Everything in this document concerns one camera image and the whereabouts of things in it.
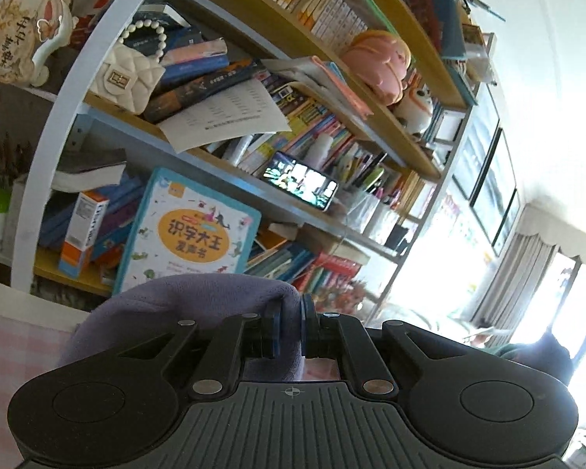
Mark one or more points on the beige window curtain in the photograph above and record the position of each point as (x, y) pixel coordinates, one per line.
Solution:
(540, 284)

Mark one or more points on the white quilted pearl handbag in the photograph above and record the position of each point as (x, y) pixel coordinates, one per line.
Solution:
(126, 77)

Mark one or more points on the white paper sheet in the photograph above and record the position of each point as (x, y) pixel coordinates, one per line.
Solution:
(237, 112)

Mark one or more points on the wooden rabbit ornament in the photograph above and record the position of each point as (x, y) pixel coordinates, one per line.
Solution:
(30, 31)

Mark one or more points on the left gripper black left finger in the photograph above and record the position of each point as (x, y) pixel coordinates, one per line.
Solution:
(240, 337)

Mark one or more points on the white blue shelf frame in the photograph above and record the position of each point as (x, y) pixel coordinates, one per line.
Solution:
(272, 28)

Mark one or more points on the pink checkered tablecloth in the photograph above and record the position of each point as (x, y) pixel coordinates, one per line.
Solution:
(26, 350)

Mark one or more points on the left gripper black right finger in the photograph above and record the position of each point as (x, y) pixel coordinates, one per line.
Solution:
(343, 338)

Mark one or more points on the orange white usmile box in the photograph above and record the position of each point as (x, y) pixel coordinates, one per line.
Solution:
(82, 232)

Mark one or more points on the teal children's picture book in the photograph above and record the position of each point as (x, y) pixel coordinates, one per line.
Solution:
(183, 226)

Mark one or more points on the pink plush toy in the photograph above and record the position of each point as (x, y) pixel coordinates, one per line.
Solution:
(380, 59)

